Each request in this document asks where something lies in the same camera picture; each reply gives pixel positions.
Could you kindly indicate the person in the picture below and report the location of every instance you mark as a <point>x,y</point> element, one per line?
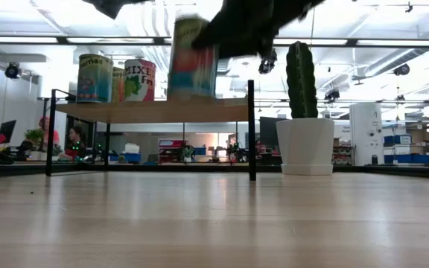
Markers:
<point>75,145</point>
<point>48,136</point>

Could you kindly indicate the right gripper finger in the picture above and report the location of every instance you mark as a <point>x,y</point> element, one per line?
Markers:
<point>207,39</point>

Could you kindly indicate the white cylindrical kiosk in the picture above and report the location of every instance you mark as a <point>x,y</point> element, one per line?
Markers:
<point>367,126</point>

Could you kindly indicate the red cabinet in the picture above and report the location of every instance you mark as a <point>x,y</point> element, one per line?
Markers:
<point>168,143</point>

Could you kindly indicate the green potted plant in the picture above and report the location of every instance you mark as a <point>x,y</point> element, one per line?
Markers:
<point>34,136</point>

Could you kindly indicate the green cactus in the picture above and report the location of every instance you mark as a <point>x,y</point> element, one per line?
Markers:
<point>302,82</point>

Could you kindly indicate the large yellow-green fruit can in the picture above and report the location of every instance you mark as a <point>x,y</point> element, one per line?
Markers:
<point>190,70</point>

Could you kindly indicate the large green oranges can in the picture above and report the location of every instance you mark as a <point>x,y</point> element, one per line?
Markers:
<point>118,87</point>

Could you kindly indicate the black hanging spotlight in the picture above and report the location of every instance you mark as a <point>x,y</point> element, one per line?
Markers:
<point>401,69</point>
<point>331,95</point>
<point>266,66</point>
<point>12,70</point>

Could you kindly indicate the pink mixed fruit can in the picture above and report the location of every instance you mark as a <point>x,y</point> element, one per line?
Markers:
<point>140,83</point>

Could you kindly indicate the white box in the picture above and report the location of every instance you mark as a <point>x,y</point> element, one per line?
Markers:
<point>132,148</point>

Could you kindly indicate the light wooden board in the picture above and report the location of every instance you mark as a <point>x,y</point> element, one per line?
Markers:
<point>143,111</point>

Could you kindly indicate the blue berries can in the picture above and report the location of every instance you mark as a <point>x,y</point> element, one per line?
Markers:
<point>93,82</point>

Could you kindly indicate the blue storage bin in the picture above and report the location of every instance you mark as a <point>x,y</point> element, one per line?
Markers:
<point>412,159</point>
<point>400,139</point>
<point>125,158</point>

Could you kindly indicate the white hexagonal plant pot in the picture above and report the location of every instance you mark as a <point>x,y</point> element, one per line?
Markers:
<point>305,145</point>

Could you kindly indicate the black monitor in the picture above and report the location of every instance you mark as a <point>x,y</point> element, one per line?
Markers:
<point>7,130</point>
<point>268,130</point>

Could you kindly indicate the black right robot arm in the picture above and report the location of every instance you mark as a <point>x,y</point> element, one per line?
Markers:
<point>296,5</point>

